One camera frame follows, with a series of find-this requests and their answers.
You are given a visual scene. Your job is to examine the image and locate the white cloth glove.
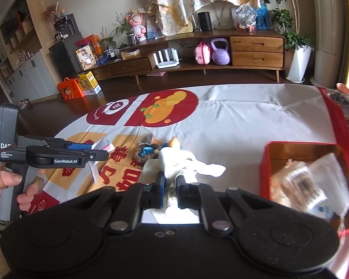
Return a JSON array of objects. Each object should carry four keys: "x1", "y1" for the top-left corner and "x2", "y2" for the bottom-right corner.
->
[{"x1": 158, "y1": 147, "x2": 226, "y2": 208}]

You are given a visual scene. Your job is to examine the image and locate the orange blue plush toy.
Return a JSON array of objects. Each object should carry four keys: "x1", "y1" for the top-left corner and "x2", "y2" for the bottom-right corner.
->
[{"x1": 160, "y1": 137, "x2": 181, "y2": 150}]

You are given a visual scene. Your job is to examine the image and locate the person's left hand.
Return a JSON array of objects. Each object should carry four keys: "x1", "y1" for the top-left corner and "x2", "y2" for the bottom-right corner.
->
[{"x1": 0, "y1": 164, "x2": 44, "y2": 212}]

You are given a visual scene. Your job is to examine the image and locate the orange gift bag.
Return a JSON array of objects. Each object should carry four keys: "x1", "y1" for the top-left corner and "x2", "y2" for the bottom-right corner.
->
[{"x1": 57, "y1": 77, "x2": 85, "y2": 101}]

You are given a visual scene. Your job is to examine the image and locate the yellow cardboard box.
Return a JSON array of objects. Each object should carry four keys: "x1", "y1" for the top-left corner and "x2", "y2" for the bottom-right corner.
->
[{"x1": 77, "y1": 71, "x2": 101, "y2": 96}]

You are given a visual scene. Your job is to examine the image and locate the white red printed table cloth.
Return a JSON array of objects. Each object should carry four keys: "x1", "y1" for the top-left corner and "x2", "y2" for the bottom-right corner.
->
[{"x1": 31, "y1": 84, "x2": 349, "y2": 212}]

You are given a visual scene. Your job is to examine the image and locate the black mini fridge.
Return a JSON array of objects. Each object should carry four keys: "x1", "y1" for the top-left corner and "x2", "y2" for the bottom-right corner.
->
[{"x1": 49, "y1": 32, "x2": 82, "y2": 79}]

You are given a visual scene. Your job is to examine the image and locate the red storage box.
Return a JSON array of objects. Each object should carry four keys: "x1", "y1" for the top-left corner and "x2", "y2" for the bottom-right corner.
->
[{"x1": 260, "y1": 141, "x2": 349, "y2": 234}]

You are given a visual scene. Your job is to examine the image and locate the white wifi router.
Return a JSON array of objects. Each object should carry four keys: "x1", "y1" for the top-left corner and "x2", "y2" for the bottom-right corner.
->
[{"x1": 152, "y1": 49, "x2": 180, "y2": 69}]

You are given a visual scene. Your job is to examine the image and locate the pink plush doll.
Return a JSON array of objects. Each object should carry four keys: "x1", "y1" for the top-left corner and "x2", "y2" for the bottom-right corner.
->
[{"x1": 125, "y1": 9, "x2": 147, "y2": 42}]

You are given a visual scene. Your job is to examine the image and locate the purple kettlebell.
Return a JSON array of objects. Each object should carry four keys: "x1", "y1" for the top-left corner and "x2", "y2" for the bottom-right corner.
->
[{"x1": 211, "y1": 38, "x2": 230, "y2": 66}]

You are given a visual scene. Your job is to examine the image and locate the pink toy bag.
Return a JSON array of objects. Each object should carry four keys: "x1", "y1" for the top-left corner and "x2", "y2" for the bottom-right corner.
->
[{"x1": 194, "y1": 42, "x2": 211, "y2": 65}]

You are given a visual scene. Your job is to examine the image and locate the wooden tv cabinet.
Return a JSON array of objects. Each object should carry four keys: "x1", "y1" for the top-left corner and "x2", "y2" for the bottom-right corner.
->
[{"x1": 91, "y1": 29, "x2": 285, "y2": 83}]

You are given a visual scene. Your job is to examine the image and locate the black smart speaker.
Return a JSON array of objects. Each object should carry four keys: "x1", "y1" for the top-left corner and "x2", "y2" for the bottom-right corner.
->
[{"x1": 197, "y1": 11, "x2": 212, "y2": 32}]

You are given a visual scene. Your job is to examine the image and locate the white planter with plant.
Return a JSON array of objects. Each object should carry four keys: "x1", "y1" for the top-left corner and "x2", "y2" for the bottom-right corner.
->
[{"x1": 262, "y1": 0, "x2": 314, "y2": 84}]

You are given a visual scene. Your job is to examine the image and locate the clear plastic bag of items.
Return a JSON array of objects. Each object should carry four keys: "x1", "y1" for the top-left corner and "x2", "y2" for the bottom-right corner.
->
[{"x1": 236, "y1": 3, "x2": 257, "y2": 32}]

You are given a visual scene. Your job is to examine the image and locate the white air conditioner column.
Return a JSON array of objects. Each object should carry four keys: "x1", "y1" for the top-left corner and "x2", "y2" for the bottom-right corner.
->
[{"x1": 311, "y1": 0, "x2": 348, "y2": 88}]

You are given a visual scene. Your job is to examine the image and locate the wooden wall shelf cabinet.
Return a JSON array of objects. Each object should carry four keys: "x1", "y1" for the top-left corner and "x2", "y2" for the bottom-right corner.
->
[{"x1": 0, "y1": 0, "x2": 61, "y2": 103}]

